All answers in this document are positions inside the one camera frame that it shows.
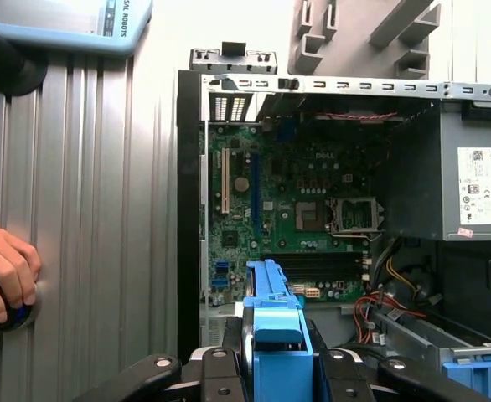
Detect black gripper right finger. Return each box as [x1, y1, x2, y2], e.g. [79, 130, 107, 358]
[309, 318, 486, 402]

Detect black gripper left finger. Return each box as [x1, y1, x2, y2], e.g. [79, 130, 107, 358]
[72, 317, 247, 402]

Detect hard disk with blue carrier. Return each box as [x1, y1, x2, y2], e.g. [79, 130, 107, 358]
[240, 258, 327, 402]

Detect round black tool blue ring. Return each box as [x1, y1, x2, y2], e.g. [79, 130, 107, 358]
[0, 282, 44, 334]

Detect blue plastic disk carrier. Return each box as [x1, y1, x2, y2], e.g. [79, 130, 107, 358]
[441, 354, 491, 402]

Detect person bare hand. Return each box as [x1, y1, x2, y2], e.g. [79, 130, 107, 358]
[0, 216, 42, 324]

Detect black RAM slot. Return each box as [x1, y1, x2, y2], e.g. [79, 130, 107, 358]
[287, 267, 366, 276]
[287, 260, 366, 268]
[289, 274, 366, 282]
[261, 252, 366, 260]

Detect metal socket cover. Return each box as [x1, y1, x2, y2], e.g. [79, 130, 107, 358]
[327, 195, 387, 235]

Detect CPU socket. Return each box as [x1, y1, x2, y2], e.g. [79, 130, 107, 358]
[294, 200, 328, 232]

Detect black open PC case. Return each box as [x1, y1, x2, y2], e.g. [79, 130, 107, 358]
[177, 69, 491, 402]

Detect blue expansion slot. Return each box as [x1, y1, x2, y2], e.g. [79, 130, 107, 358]
[249, 150, 261, 223]

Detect white expansion slot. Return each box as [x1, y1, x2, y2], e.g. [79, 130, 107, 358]
[220, 147, 231, 214]

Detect grey power supply unit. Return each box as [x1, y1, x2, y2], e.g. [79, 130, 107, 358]
[370, 100, 491, 242]

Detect green motherboard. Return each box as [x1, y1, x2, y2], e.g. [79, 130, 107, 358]
[207, 123, 391, 307]

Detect grey parts rack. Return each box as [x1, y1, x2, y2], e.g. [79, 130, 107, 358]
[287, 0, 443, 80]

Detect pale blue teach pendant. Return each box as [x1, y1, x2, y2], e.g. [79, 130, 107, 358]
[0, 0, 154, 58]

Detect red wire bundle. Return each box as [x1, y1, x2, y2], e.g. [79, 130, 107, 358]
[353, 292, 429, 347]

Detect yellow wire bundle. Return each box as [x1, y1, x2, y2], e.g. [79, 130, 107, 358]
[385, 255, 423, 299]

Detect locking lever wire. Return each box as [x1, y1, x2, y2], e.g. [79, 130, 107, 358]
[330, 232, 375, 249]

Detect red black fan wire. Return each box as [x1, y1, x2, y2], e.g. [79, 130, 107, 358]
[315, 110, 398, 123]

